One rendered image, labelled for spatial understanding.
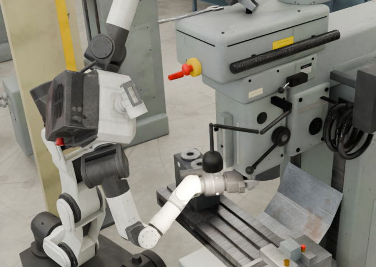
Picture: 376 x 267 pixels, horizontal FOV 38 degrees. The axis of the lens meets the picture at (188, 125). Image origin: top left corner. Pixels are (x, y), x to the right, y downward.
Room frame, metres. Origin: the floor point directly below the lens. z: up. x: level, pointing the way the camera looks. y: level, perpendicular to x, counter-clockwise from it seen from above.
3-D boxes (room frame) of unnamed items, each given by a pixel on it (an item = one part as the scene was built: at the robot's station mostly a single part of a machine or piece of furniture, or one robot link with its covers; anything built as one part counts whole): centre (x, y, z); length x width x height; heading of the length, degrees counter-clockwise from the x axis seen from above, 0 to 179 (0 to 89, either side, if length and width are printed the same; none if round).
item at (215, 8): (1.73, -0.03, 1.89); 0.24 x 0.04 x 0.01; 122
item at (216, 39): (1.73, -0.24, 1.81); 0.47 x 0.26 x 0.16; 123
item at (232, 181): (1.71, -0.13, 1.23); 0.13 x 0.12 x 0.10; 8
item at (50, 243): (2.06, 0.60, 0.68); 0.21 x 0.20 x 0.13; 45
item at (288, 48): (1.62, -0.33, 1.79); 0.45 x 0.04 x 0.04; 123
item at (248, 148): (1.73, -0.23, 1.47); 0.21 x 0.19 x 0.32; 33
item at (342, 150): (1.70, -0.56, 1.45); 0.18 x 0.16 x 0.21; 123
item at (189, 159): (2.07, -0.02, 1.03); 0.22 x 0.12 x 0.20; 25
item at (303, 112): (1.83, -0.39, 1.47); 0.24 x 0.19 x 0.26; 33
